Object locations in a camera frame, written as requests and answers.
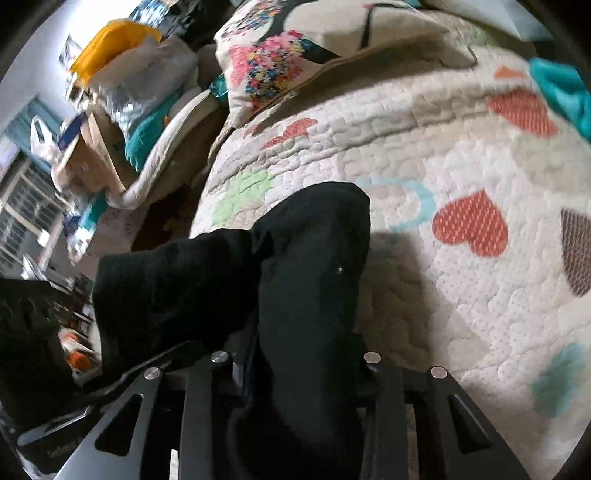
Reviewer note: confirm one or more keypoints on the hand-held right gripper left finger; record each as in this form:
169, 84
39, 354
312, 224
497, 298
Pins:
203, 415

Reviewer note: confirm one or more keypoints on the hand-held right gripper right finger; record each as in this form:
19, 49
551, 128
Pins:
388, 406

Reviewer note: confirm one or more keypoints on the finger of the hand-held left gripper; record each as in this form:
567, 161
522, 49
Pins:
143, 367

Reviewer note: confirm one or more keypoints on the black pants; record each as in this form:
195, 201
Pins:
300, 277

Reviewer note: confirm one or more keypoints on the window grille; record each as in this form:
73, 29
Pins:
27, 207

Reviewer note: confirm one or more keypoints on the heart patterned quilted blanket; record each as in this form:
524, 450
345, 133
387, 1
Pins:
461, 300

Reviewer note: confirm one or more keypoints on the cardboard box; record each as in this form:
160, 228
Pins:
92, 157

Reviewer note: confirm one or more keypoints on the white plastic bag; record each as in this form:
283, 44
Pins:
44, 138

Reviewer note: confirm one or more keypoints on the blue box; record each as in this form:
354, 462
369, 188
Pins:
74, 131

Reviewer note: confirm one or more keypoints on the teal curtain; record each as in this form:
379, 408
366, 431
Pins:
27, 120

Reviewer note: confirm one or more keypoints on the teal cloth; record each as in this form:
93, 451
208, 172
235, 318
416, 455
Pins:
143, 138

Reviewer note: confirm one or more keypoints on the beige padded cushion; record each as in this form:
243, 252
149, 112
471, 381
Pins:
175, 134

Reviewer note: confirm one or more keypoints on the teal packet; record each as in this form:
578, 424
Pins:
218, 87

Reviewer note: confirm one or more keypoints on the clear plastic bag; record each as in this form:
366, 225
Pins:
147, 64

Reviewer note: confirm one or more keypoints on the yellow plastic container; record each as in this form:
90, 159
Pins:
106, 46

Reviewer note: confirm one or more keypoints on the floral printed cushion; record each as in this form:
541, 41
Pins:
277, 55

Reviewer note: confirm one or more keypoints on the teal fleece blanket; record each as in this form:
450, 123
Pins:
563, 87

